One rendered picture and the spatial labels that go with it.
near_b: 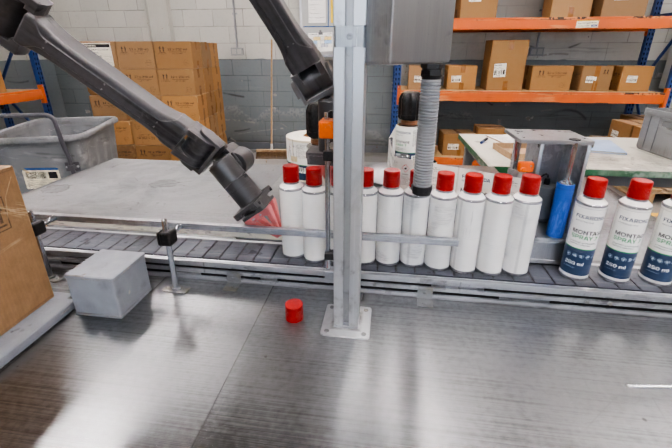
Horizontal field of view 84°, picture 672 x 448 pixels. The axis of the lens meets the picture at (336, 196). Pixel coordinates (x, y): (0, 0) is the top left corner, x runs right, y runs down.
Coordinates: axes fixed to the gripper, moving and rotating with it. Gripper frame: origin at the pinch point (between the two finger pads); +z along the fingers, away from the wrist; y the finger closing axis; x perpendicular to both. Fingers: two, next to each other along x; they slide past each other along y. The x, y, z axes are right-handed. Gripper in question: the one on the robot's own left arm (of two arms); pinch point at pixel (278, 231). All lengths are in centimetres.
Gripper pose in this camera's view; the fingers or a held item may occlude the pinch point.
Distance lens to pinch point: 84.3
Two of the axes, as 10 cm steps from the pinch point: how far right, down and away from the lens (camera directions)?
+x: -8.0, 5.2, 3.1
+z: 5.9, 7.7, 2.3
